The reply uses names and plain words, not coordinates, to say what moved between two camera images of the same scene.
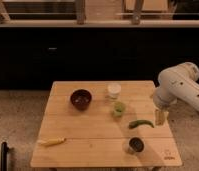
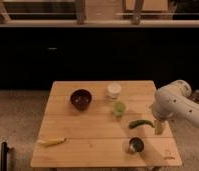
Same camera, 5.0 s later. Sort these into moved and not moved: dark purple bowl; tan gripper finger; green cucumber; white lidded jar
Moved: tan gripper finger
Not moved: white lidded jar; green cucumber; dark purple bowl
